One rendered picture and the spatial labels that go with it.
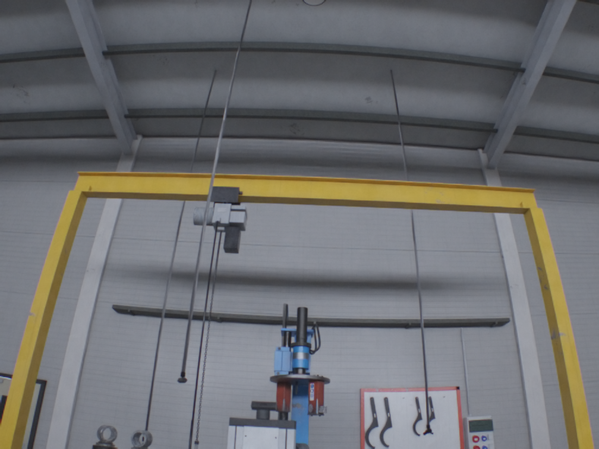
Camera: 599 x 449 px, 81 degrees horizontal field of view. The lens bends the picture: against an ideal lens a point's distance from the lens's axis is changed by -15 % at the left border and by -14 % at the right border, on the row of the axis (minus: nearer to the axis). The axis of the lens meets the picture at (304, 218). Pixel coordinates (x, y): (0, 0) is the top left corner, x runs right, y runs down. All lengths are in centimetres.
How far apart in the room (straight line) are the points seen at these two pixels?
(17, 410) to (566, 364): 507
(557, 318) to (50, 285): 502
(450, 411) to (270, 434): 445
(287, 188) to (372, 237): 282
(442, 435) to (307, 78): 594
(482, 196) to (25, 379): 501
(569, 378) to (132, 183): 490
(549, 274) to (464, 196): 124
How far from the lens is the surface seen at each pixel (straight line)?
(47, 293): 445
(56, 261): 455
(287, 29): 665
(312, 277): 646
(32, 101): 914
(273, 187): 437
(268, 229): 682
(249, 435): 220
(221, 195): 427
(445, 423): 633
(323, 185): 439
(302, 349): 402
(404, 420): 615
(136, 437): 386
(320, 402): 387
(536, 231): 478
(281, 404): 408
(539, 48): 719
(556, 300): 453
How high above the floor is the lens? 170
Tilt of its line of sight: 30 degrees up
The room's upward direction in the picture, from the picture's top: 2 degrees clockwise
